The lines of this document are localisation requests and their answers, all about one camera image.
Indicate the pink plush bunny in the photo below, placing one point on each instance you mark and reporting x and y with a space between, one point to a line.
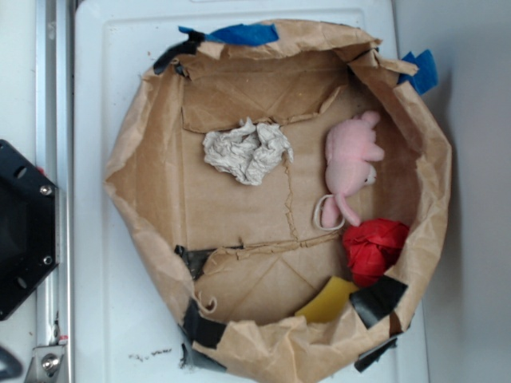
350 152

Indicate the crumpled white paper ball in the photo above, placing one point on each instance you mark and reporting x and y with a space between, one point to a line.
248 152

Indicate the brown paper bag bin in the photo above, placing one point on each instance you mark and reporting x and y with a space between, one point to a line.
241 313

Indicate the crumpled red paper ball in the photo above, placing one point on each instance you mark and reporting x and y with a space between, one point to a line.
372 248

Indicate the yellow sponge piece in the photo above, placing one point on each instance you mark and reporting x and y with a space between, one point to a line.
328 304

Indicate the white plastic tray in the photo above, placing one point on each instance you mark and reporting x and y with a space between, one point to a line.
142 187

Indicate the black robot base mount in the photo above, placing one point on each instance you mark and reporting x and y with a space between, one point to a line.
28 228

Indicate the aluminium frame rail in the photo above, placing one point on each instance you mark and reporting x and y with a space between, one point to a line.
53 356

